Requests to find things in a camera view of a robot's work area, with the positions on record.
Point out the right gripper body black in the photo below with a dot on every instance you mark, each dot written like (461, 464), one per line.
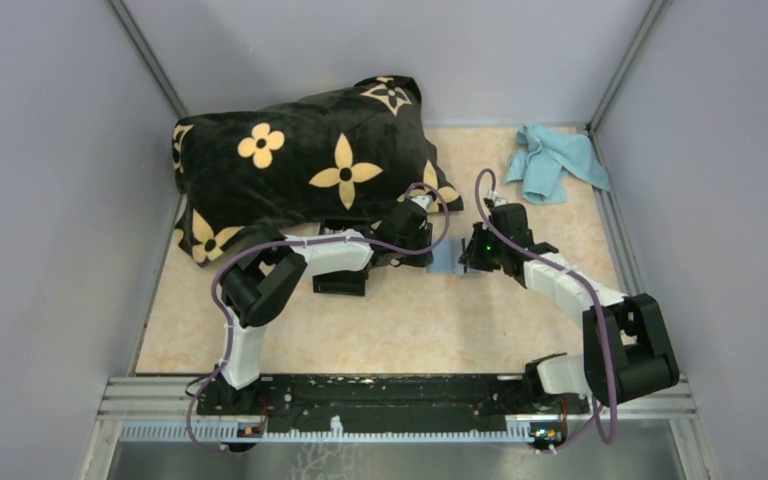
(484, 251)

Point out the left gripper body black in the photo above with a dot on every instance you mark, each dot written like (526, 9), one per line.
(421, 240)

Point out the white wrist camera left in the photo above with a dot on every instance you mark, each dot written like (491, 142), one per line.
(426, 201)

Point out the aluminium frame rail front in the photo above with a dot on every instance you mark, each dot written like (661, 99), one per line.
(160, 408)

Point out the light blue towel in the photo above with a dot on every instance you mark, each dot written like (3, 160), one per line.
(545, 156)

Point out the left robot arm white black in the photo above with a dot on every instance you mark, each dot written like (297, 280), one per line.
(255, 286)

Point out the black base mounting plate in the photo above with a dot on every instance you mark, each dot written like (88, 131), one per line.
(382, 404)

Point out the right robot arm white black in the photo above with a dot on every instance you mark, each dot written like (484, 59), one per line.
(626, 350)

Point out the black card holder box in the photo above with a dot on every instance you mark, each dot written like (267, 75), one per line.
(344, 282)

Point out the black pillow with cream flowers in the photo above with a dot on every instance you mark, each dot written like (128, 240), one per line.
(349, 153)

